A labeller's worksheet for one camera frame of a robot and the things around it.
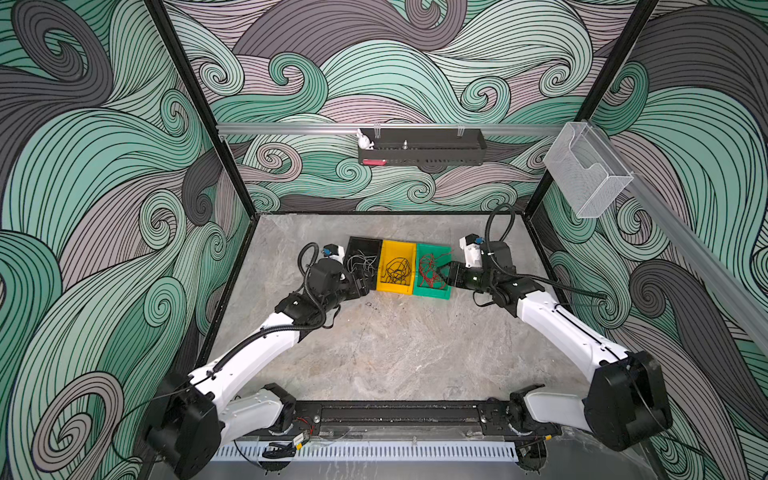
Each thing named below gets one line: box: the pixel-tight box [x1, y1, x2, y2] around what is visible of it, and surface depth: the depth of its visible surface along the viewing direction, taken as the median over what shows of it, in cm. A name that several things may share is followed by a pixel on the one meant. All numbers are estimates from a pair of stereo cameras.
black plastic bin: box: [344, 236, 383, 290], surface depth 103 cm
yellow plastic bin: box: [376, 240, 417, 295], surface depth 103 cm
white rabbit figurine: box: [357, 128, 375, 150], surface depth 87 cm
